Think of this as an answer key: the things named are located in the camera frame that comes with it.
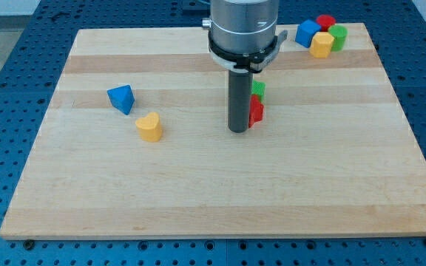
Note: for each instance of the green star block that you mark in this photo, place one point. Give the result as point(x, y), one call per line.
point(258, 89)

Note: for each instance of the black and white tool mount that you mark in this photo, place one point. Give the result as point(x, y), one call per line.
point(247, 62)

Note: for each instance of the green cylinder block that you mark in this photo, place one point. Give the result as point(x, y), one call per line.
point(340, 34)

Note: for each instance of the blue cube block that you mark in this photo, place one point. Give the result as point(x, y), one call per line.
point(306, 31)

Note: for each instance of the yellow hexagon block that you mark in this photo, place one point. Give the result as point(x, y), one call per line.
point(321, 45)

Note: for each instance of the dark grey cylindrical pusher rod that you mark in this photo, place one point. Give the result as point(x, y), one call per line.
point(239, 96)

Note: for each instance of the wooden board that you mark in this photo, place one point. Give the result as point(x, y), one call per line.
point(333, 157)

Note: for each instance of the yellow heart block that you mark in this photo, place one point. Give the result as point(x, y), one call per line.
point(149, 127)

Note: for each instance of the red cylinder block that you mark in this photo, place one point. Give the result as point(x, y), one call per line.
point(325, 21)

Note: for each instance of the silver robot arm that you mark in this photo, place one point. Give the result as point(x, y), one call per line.
point(243, 40)

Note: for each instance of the blue triangle block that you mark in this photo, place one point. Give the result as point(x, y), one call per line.
point(122, 98)

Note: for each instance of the red star block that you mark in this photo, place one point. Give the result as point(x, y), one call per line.
point(256, 110)

